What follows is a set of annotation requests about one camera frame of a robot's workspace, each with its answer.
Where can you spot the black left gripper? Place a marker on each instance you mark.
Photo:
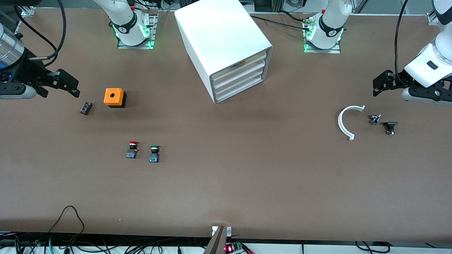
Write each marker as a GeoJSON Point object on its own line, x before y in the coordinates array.
{"type": "Point", "coordinates": [394, 80]}

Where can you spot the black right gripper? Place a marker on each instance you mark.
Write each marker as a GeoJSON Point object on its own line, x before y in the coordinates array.
{"type": "Point", "coordinates": [29, 71]}

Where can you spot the red push button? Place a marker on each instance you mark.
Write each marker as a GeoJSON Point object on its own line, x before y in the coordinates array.
{"type": "Point", "coordinates": [132, 153]}

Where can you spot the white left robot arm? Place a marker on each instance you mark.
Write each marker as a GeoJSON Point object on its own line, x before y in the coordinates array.
{"type": "Point", "coordinates": [328, 41]}

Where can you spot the orange button box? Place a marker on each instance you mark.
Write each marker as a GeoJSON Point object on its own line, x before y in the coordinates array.
{"type": "Point", "coordinates": [117, 99]}

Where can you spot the green push button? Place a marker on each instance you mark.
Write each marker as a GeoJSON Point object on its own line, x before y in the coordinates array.
{"type": "Point", "coordinates": [154, 158]}

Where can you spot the white drawer cabinet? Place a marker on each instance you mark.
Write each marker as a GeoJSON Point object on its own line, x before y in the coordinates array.
{"type": "Point", "coordinates": [219, 31]}

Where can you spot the small black contact block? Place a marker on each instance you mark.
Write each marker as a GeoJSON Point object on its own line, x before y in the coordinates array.
{"type": "Point", "coordinates": [86, 108]}

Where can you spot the small grey metal part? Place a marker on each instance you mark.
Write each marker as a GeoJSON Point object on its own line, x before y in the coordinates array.
{"type": "Point", "coordinates": [375, 120]}

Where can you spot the white curved plastic piece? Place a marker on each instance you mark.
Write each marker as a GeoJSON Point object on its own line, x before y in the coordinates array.
{"type": "Point", "coordinates": [340, 123]}

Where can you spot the aluminium corner profile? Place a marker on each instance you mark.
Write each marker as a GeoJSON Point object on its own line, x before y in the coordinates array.
{"type": "Point", "coordinates": [28, 11]}
{"type": "Point", "coordinates": [432, 17]}

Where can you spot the white divider right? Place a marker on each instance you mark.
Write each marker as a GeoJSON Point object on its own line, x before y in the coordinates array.
{"type": "Point", "coordinates": [240, 67]}

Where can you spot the circuit board with red light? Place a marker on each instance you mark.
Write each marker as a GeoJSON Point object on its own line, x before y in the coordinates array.
{"type": "Point", "coordinates": [235, 247]}

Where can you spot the black switch part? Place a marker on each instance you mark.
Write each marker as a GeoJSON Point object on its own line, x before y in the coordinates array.
{"type": "Point", "coordinates": [390, 124]}

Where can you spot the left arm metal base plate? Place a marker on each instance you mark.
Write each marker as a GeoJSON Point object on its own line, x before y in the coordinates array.
{"type": "Point", "coordinates": [333, 51]}

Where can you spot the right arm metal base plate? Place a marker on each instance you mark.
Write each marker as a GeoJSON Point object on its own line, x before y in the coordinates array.
{"type": "Point", "coordinates": [123, 45]}

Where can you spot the small white bracket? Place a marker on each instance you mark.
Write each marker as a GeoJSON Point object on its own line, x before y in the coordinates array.
{"type": "Point", "coordinates": [229, 231]}

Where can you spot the brown camera post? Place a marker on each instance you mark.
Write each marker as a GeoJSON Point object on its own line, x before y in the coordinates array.
{"type": "Point", "coordinates": [217, 243]}

